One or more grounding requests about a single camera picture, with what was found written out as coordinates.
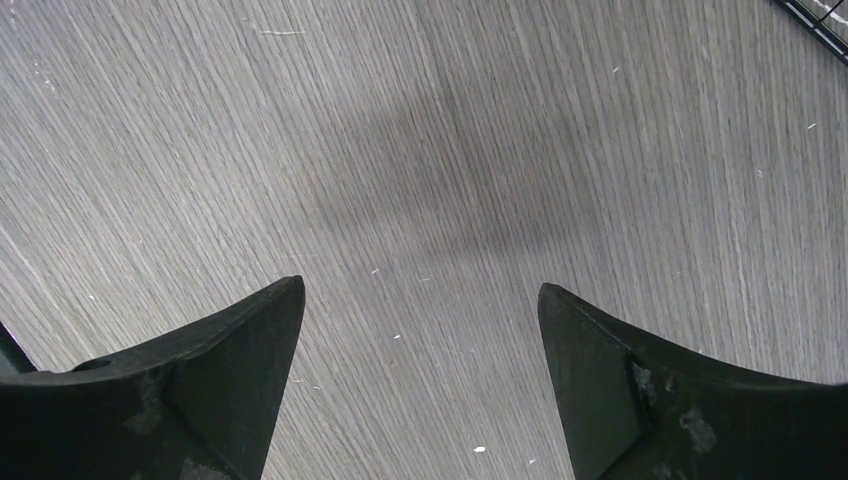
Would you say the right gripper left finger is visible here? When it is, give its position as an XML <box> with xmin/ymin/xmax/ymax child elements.
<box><xmin>1</xmin><ymin>276</ymin><xmax>305</xmax><ymax>479</ymax></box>

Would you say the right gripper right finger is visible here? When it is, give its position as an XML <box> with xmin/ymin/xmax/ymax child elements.
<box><xmin>537</xmin><ymin>283</ymin><xmax>847</xmax><ymax>479</ymax></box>

